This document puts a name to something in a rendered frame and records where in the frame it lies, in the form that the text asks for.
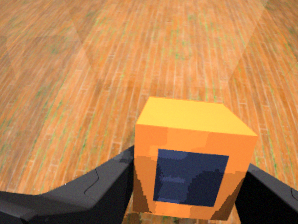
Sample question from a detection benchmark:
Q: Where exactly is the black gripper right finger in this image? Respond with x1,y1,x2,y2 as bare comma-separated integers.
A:
234,163,298,224

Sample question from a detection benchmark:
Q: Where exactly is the orange block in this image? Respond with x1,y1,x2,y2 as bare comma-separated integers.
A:
132,96,258,221

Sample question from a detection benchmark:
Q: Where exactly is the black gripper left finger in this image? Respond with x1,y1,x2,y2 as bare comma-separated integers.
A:
0,145,134,224

